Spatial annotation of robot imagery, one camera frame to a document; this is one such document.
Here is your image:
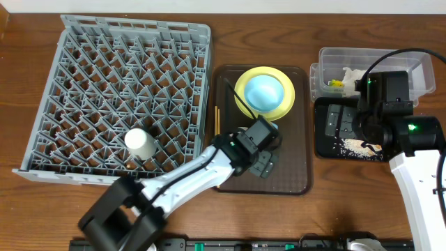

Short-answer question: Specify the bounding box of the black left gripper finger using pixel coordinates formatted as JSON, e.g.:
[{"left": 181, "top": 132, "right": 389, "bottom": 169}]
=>
[
  {"left": 249, "top": 151, "right": 270, "bottom": 176},
  {"left": 260, "top": 153, "right": 278, "bottom": 178}
]

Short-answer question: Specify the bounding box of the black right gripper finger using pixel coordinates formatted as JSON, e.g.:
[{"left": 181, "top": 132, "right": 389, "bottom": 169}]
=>
[
  {"left": 325, "top": 104, "right": 344, "bottom": 137},
  {"left": 339, "top": 106, "right": 357, "bottom": 139}
]

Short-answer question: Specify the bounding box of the light blue bowl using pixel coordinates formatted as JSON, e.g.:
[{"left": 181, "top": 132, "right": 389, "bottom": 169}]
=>
[{"left": 244, "top": 75, "right": 284, "bottom": 112}]

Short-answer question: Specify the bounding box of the yellow round plate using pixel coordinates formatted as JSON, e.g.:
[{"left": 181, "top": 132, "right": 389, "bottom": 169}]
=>
[{"left": 233, "top": 66, "right": 295, "bottom": 121}]

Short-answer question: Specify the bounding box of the wooden chopstick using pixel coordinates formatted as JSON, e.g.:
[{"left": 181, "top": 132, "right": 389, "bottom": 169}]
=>
[
  {"left": 216, "top": 108, "right": 220, "bottom": 135},
  {"left": 214, "top": 105, "right": 218, "bottom": 135}
]

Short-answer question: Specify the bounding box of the white bowl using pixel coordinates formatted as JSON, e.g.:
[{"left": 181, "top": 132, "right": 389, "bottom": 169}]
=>
[{"left": 124, "top": 128, "right": 157, "bottom": 160}]

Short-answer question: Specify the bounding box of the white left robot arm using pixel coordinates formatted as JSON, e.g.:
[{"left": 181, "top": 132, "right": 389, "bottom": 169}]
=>
[{"left": 78, "top": 116, "right": 281, "bottom": 250}]

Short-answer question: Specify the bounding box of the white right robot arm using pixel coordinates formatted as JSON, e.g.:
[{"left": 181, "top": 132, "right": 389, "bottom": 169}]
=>
[{"left": 314, "top": 71, "right": 445, "bottom": 250}]

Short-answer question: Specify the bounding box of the black waste tray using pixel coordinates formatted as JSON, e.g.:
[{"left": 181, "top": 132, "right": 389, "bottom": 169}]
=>
[{"left": 314, "top": 97, "right": 386, "bottom": 162}]

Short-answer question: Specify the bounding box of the spilled rice food waste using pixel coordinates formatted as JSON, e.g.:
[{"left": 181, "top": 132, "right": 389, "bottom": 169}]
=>
[{"left": 334, "top": 139, "right": 383, "bottom": 160}]

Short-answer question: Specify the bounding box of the clear plastic waste bin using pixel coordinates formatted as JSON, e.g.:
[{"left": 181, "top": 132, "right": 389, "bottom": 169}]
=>
[{"left": 309, "top": 47, "right": 436, "bottom": 106}]

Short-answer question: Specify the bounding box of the grey plastic dishwasher rack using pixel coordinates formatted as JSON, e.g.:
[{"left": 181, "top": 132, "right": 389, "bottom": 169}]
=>
[{"left": 15, "top": 15, "right": 213, "bottom": 185}]

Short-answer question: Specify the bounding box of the dark brown serving tray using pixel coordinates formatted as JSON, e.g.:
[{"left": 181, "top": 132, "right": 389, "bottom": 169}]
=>
[{"left": 212, "top": 65, "right": 313, "bottom": 196}]

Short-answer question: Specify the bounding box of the yellow green wrapper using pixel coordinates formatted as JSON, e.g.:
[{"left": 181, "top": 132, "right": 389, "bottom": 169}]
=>
[{"left": 328, "top": 79, "right": 345, "bottom": 93}]

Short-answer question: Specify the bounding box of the crumpled white napkin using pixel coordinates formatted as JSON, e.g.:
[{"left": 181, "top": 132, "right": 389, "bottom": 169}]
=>
[{"left": 341, "top": 67, "right": 366, "bottom": 97}]

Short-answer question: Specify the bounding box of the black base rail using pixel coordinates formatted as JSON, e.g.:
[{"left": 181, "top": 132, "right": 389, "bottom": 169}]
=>
[{"left": 68, "top": 231, "right": 415, "bottom": 251}]

